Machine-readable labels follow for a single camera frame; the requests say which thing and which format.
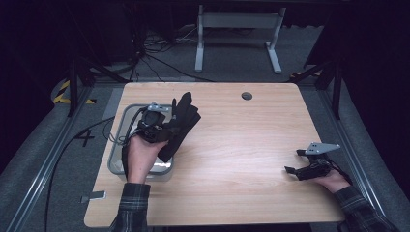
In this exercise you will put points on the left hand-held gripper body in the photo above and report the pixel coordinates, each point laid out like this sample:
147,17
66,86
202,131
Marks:
153,124

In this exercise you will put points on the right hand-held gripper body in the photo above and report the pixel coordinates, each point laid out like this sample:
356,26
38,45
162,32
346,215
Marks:
317,167

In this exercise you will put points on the black cloth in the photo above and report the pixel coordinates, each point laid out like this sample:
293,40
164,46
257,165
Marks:
183,120

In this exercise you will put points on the person's right hand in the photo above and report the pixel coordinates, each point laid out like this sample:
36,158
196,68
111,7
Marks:
336,183

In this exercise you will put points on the person's left hand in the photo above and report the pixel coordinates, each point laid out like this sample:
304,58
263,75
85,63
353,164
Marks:
141,161

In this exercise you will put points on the black metal stand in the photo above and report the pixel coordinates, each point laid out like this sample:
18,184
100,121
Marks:
336,90
73,87

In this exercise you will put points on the yellow black hazard tape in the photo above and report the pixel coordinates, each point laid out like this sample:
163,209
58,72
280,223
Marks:
61,93

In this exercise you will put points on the aluminium floor rail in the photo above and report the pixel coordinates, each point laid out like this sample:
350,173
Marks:
48,164
351,151

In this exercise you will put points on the small grey metal bracket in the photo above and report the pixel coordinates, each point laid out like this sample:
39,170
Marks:
95,196

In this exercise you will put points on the white metal desk frame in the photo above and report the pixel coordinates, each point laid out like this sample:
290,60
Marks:
238,21

